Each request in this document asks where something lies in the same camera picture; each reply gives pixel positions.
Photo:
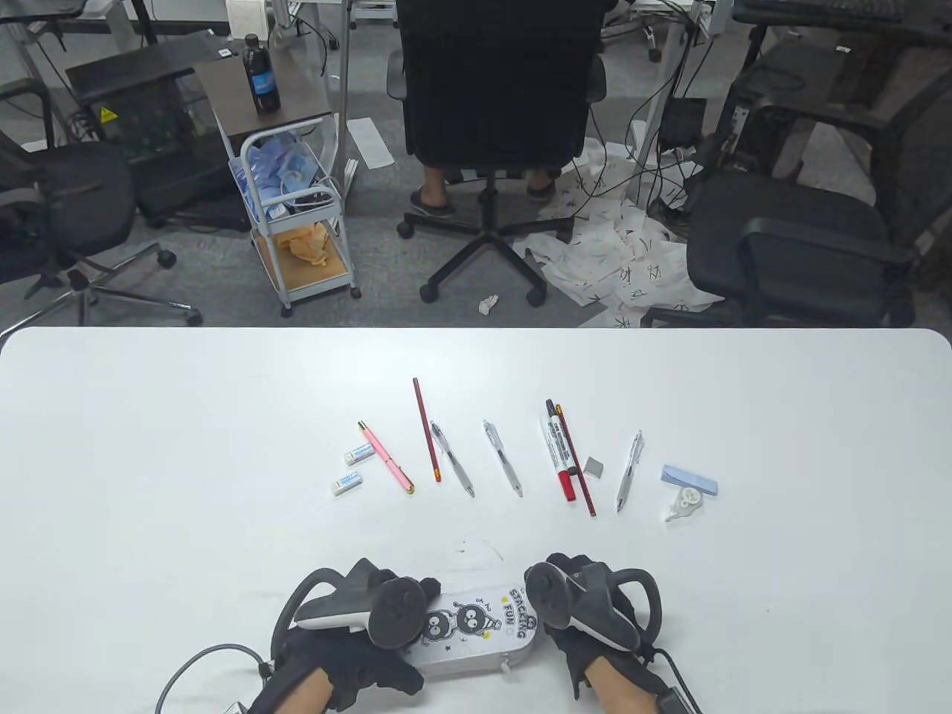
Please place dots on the white marker black cap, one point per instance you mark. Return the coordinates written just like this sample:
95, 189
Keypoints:
561, 442

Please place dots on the person's left hand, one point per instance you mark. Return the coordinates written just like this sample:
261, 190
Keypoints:
372, 669

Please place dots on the black mesh office chair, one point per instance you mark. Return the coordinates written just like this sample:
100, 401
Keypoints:
840, 82

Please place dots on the black box on floor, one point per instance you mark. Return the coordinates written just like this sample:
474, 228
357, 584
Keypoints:
683, 123

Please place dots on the small grey metal block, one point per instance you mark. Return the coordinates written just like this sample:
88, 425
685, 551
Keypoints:
593, 467

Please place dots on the black high-back office chair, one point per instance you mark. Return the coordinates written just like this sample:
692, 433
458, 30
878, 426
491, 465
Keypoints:
491, 74

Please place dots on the silver mechanical pen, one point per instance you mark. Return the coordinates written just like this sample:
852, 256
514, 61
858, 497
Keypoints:
628, 476

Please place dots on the white cartoon print pencil case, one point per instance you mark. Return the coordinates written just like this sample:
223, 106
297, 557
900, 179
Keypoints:
487, 621

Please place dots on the person's right hand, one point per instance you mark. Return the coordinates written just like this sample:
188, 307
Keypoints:
576, 662

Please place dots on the black cabinet yellow sticker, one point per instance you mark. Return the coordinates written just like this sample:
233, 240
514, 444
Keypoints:
149, 126

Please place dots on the person's right forearm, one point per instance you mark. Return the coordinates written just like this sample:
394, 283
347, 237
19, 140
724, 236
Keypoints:
617, 692

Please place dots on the light blue note pad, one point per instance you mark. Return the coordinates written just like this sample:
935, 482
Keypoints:
688, 478

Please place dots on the grey left hand controller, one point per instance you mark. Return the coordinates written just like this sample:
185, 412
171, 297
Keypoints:
342, 602

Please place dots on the grey chair wheel base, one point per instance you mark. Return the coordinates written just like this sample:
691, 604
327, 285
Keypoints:
639, 33

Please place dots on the person's left forearm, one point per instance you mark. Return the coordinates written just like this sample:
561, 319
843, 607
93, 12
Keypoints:
305, 692

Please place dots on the grey hand controller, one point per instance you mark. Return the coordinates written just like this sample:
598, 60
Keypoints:
342, 602
595, 610

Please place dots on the grey right hand controller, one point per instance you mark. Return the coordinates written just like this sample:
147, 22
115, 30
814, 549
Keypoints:
595, 610

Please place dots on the red wooden pencil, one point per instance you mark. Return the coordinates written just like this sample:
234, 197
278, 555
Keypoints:
587, 494
426, 431

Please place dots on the pink pen gold trim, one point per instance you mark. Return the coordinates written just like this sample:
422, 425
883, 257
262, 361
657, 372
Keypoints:
387, 457

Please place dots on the white trolley cart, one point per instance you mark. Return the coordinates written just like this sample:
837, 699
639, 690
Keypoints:
297, 286

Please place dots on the white marker red cap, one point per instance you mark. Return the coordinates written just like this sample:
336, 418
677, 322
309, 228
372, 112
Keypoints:
567, 487

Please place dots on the dark bottle blue label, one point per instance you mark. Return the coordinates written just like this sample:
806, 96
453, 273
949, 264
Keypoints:
262, 74

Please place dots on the white eraser blue sleeve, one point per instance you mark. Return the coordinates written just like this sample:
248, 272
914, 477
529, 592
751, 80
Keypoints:
358, 454
347, 484

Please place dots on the black chair chrome base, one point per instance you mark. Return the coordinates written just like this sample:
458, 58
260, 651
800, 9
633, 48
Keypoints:
82, 201

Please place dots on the clear gel pen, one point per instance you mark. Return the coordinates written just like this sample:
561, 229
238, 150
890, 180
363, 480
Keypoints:
451, 457
502, 457

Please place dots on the black mesh armrest chair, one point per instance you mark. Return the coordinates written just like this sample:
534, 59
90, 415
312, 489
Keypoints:
788, 223

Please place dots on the crumpled white paper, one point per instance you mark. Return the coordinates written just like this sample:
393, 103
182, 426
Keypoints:
489, 305

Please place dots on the white power strip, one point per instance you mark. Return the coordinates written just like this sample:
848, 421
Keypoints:
351, 177

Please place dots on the pile of blue packets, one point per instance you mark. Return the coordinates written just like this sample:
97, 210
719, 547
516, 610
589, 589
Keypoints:
279, 167

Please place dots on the orange cloth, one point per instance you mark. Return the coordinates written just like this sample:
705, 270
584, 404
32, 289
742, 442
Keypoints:
306, 245

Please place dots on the white printed floor sheet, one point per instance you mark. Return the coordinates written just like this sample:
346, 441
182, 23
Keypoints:
632, 260

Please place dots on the white paper sheet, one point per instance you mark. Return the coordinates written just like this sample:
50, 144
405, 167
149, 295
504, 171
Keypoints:
370, 143

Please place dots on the white desk leg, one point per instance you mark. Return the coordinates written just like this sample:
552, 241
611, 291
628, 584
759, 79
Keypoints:
662, 74
343, 89

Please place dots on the white correction tape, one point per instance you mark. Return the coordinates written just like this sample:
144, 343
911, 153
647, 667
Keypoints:
686, 504

